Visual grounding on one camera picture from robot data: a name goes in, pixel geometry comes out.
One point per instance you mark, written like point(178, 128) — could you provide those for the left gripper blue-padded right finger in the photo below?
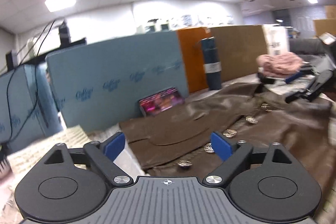
point(235, 157)

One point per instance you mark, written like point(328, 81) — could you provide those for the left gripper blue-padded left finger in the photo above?
point(101, 156)

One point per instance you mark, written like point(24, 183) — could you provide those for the brown leather jacket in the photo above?
point(173, 142)

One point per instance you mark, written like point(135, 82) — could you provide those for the dark grey sofa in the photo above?
point(310, 50)

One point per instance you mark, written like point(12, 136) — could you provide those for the cream knitted sweater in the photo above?
point(47, 150)

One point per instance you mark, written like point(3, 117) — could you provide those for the pink fluffy garment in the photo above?
point(279, 66)

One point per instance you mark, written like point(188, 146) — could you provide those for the white printed box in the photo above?
point(276, 38)

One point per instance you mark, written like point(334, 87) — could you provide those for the smartphone with lit screen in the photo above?
point(160, 102)

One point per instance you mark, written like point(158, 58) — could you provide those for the large blue cardboard box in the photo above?
point(100, 84)

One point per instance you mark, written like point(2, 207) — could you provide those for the brown cardboard box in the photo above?
point(238, 48)

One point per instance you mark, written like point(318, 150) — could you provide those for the dark blue thermos bottle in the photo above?
point(212, 64)

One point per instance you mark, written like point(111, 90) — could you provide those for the orange cardboard panel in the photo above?
point(190, 44)

